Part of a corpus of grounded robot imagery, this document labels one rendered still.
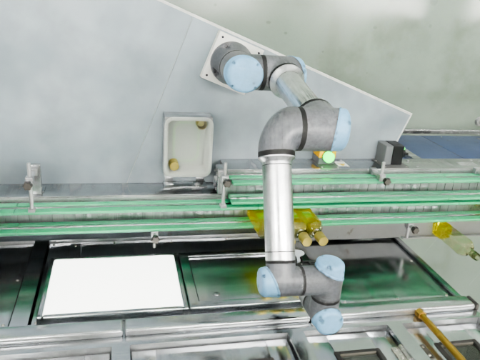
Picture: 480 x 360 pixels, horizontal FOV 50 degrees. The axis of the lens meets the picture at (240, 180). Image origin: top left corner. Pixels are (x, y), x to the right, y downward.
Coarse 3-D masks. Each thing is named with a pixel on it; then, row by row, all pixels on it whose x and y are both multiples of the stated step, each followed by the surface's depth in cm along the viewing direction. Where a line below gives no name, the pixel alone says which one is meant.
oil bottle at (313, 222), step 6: (300, 210) 192; (306, 210) 192; (306, 216) 187; (312, 216) 187; (306, 222) 183; (312, 222) 183; (318, 222) 183; (312, 228) 181; (318, 228) 182; (312, 234) 182
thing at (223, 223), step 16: (0, 224) 177; (16, 224) 177; (32, 224) 178; (48, 224) 179; (64, 224) 180; (80, 224) 181; (96, 224) 182; (112, 224) 183; (128, 224) 184; (144, 224) 185; (160, 224) 186; (176, 224) 186; (192, 224) 187; (208, 224) 188; (224, 224) 189; (240, 224) 190; (336, 224) 198; (352, 224) 199
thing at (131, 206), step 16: (0, 208) 172; (16, 208) 174; (48, 208) 175; (64, 208) 175; (80, 208) 176; (96, 208) 177; (112, 208) 178; (128, 208) 179; (144, 208) 180; (160, 208) 181; (176, 208) 182; (192, 208) 183; (208, 208) 184; (224, 208) 185; (240, 208) 186; (256, 208) 188; (304, 208) 192
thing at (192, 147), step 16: (176, 128) 191; (192, 128) 192; (208, 128) 189; (176, 144) 193; (192, 144) 194; (208, 144) 190; (192, 160) 197; (208, 160) 191; (176, 176) 190; (192, 176) 191
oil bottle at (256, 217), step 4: (248, 212) 195; (252, 212) 188; (256, 212) 187; (260, 212) 187; (248, 216) 195; (252, 216) 188; (256, 216) 184; (260, 216) 184; (252, 220) 188; (256, 220) 183; (260, 220) 181; (252, 224) 189; (256, 224) 183; (260, 224) 179; (256, 228) 183; (260, 228) 178; (256, 232) 183; (260, 232) 179; (260, 236) 179; (264, 236) 178
